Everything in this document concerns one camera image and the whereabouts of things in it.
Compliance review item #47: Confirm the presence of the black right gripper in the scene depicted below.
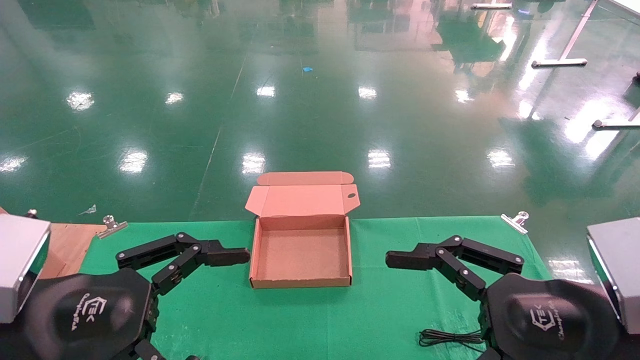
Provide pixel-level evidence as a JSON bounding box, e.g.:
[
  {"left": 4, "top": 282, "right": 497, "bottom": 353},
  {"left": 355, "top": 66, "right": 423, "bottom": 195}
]
[{"left": 477, "top": 272, "right": 623, "bottom": 360}]

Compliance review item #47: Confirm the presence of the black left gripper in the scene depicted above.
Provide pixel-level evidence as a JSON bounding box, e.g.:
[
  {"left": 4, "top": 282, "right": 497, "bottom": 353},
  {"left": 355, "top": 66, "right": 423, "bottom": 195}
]
[{"left": 0, "top": 268, "right": 168, "bottom": 360}]

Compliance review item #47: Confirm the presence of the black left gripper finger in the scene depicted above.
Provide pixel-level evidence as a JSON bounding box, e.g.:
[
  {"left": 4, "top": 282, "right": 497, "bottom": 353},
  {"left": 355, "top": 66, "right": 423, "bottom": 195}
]
[{"left": 116, "top": 232, "right": 251, "bottom": 297}]

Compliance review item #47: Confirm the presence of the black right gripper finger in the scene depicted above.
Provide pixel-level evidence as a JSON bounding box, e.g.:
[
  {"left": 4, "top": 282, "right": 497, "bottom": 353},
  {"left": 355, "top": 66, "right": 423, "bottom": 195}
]
[{"left": 386, "top": 235, "right": 525, "bottom": 302}]

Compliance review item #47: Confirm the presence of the black wired computer mouse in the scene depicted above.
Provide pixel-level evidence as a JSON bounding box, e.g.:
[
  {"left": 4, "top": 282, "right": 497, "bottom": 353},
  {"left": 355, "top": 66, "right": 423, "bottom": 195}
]
[{"left": 419, "top": 329, "right": 487, "bottom": 349}]

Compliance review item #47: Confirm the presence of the open brown cardboard box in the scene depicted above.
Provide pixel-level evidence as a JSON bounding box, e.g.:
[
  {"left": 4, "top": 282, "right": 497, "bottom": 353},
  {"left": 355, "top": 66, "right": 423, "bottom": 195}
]
[{"left": 245, "top": 171, "right": 361, "bottom": 290}]

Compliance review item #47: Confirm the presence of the green table cloth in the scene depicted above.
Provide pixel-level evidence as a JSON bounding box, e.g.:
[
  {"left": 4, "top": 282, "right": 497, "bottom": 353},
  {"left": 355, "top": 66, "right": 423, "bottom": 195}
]
[{"left": 80, "top": 216, "right": 553, "bottom": 360}]

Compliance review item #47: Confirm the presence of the metal spring clip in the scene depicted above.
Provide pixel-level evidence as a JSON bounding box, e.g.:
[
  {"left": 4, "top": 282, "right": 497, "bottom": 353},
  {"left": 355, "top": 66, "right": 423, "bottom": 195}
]
[
  {"left": 501, "top": 211, "right": 530, "bottom": 235},
  {"left": 96, "top": 215, "right": 129, "bottom": 240}
]

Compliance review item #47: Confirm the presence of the white table foot bar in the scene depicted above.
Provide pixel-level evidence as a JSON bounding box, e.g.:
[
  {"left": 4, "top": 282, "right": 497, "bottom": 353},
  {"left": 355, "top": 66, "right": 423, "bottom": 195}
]
[{"left": 592, "top": 106, "right": 640, "bottom": 130}]

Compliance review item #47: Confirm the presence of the white table leg with foot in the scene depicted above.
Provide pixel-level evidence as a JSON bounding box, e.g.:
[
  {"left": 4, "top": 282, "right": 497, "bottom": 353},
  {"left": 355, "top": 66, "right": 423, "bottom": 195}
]
[{"left": 531, "top": 0, "right": 599, "bottom": 68}]

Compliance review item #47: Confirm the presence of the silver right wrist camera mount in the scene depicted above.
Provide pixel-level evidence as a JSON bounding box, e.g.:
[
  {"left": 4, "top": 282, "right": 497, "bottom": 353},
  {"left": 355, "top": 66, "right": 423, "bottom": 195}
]
[{"left": 586, "top": 217, "right": 640, "bottom": 336}]

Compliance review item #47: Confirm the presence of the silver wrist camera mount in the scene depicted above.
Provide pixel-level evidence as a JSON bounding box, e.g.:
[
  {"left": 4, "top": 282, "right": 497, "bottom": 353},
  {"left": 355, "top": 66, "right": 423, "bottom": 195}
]
[
  {"left": 586, "top": 217, "right": 640, "bottom": 336},
  {"left": 0, "top": 214, "right": 52, "bottom": 324}
]

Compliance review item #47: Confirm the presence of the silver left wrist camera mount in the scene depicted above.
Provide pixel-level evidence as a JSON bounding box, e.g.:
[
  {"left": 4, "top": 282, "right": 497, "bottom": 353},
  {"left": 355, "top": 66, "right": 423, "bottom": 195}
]
[{"left": 0, "top": 214, "right": 52, "bottom": 324}]

